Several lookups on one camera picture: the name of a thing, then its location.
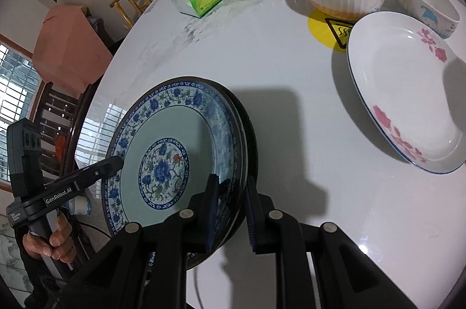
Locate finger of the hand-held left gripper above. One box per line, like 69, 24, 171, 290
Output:
75, 155, 124, 187

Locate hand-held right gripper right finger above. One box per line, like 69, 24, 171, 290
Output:
245, 176, 419, 309

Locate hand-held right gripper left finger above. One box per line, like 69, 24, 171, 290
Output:
78, 174, 223, 309

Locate blue floral plate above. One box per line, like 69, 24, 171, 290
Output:
198, 77, 257, 259
105, 77, 241, 268

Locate person's left hand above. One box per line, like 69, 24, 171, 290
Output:
22, 211, 73, 260

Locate white printed cup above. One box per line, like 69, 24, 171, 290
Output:
69, 196, 91, 217

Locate dark wooden chair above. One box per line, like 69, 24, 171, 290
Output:
34, 81, 99, 179

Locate wood framed window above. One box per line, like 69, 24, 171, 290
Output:
0, 34, 46, 191

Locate pink cloth covered box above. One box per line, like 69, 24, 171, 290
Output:
33, 5, 113, 93

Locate white plate with pink flowers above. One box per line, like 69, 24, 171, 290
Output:
346, 11, 466, 174

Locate yellow warning sticker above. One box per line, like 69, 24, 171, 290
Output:
308, 9, 355, 51

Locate white bowl with blue print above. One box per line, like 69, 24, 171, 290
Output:
391, 0, 461, 40

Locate black cable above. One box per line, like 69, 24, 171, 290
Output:
73, 220, 113, 240

